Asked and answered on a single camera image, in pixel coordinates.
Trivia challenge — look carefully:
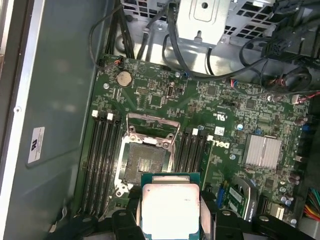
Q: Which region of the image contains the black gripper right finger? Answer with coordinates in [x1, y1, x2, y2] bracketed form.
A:
[200, 190, 301, 240]

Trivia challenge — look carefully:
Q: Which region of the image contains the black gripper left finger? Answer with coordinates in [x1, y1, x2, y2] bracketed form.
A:
[46, 187, 143, 240]

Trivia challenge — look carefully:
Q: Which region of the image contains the silver CPU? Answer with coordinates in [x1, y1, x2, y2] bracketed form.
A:
[140, 171, 201, 240]

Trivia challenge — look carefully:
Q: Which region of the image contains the metal locking lever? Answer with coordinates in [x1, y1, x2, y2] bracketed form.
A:
[167, 139, 176, 174]

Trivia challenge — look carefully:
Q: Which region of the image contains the metal socket cover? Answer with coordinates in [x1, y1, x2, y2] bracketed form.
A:
[126, 112, 182, 151]

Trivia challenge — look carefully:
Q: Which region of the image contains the CPU socket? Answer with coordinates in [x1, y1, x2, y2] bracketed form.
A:
[116, 134, 177, 198]

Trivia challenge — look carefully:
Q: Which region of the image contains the black graphics card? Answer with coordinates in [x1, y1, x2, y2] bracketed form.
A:
[226, 174, 260, 223]

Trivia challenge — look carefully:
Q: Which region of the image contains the black RAM slot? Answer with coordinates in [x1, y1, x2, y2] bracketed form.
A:
[102, 116, 122, 218]
[176, 128, 190, 174]
[192, 129, 205, 176]
[80, 109, 99, 220]
[95, 112, 115, 220]
[184, 127, 198, 174]
[87, 112, 106, 220]

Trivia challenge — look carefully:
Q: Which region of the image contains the green RAM stick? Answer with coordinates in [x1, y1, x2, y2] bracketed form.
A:
[199, 134, 215, 198]

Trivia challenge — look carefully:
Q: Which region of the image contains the silver chipset heatsink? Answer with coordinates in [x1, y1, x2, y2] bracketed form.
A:
[246, 134, 283, 171]

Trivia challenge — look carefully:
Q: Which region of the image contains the white case sticker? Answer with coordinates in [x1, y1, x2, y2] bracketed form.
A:
[25, 126, 46, 165]

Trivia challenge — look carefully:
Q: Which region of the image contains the green motherboard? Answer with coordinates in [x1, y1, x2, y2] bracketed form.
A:
[74, 53, 320, 226]

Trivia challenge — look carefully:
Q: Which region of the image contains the black PC case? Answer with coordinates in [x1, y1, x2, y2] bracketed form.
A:
[0, 0, 320, 240]

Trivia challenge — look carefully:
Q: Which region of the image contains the coin cell battery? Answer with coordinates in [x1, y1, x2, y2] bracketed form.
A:
[116, 70, 133, 88]

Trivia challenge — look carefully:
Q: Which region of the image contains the black power connector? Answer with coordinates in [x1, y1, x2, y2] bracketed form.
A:
[264, 39, 285, 61]

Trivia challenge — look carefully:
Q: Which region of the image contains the silver drive cage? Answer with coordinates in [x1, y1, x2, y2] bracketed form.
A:
[119, 0, 296, 51]

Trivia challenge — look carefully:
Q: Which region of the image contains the coloured wire bundle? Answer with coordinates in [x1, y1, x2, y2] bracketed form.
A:
[302, 186, 320, 222]

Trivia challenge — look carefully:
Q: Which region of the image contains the thin black cable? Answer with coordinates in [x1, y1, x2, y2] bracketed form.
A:
[88, 14, 126, 72]

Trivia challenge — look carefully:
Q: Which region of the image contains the black cable bundle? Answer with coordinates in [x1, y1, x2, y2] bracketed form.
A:
[116, 7, 135, 60]

